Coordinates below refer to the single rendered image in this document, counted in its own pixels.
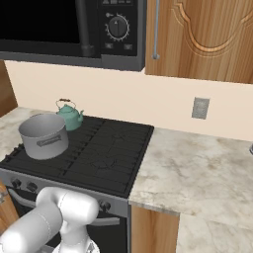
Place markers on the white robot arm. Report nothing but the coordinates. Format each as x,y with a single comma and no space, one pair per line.
49,217

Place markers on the black stove with hob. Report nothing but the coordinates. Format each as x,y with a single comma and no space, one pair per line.
105,151

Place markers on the teal kettle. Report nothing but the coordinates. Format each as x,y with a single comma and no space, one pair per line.
69,116

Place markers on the grey metal pot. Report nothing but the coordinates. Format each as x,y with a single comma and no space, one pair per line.
47,143

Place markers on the black stove knob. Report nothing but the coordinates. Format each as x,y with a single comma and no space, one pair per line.
32,187
105,206
16,183

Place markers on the wooden base cabinet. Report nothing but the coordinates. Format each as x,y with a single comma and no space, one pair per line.
154,232

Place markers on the carved wooden cabinet door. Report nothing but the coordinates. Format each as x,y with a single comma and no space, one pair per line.
204,39

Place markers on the plain wooden cabinet side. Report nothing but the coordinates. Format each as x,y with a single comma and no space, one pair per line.
6,92

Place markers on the wooden base cabinet door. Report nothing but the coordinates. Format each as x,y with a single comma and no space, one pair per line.
8,214

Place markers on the black microwave dial knob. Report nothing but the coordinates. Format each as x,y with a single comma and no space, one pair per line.
117,27

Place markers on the black microwave oven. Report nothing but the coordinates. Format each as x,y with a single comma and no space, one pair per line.
49,26

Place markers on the grey wall outlet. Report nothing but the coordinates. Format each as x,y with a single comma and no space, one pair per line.
200,108

